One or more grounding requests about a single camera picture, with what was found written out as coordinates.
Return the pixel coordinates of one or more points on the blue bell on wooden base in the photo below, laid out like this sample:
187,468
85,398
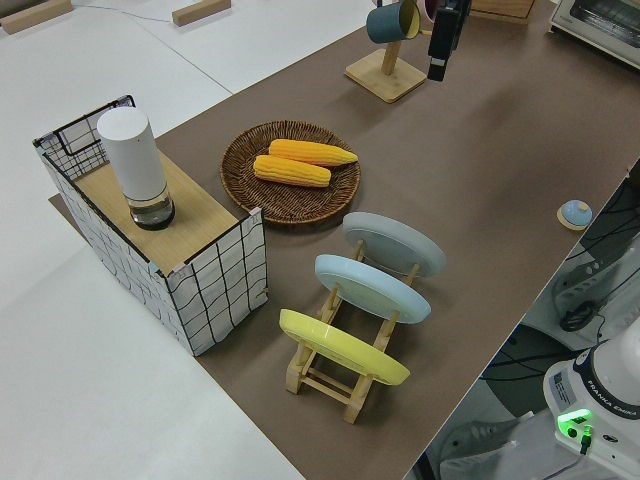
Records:
576,212

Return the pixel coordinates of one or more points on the yellow corn cob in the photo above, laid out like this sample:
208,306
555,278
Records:
290,171
315,151

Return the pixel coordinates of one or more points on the wooden drawer cabinet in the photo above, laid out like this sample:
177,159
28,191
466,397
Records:
495,7

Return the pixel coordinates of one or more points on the wooden mug tree stand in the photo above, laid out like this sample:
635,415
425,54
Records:
387,75

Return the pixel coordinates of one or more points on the grid-patterned box with wooden top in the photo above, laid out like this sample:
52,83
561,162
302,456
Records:
165,200

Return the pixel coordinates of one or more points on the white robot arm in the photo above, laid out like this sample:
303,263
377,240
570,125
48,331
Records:
600,390

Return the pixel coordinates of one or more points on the grey plate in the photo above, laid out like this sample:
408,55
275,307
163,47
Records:
395,242

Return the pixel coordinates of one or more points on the wooden plate rack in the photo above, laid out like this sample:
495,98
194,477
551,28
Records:
325,385

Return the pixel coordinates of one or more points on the round wicker basket tray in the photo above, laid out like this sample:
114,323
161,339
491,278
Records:
280,200

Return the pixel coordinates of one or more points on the wooden drawer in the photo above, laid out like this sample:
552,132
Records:
526,10

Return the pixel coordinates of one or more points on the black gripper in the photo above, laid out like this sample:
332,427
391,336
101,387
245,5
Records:
454,4

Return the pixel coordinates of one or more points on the dark teal mug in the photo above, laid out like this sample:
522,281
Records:
387,22

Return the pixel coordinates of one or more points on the yellow plate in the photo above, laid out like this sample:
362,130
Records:
340,350

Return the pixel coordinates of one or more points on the cream toaster oven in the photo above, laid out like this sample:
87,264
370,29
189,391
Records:
600,25

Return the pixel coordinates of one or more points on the pink mug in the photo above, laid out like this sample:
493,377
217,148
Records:
431,7

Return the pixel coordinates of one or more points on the light blue plate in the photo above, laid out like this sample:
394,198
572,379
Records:
370,287

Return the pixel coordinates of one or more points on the brown table mat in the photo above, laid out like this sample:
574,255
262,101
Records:
475,150

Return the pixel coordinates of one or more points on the wooden block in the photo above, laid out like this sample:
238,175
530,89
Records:
200,11
30,17

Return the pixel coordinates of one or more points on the white cylindrical dispenser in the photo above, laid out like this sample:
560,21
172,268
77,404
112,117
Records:
134,160

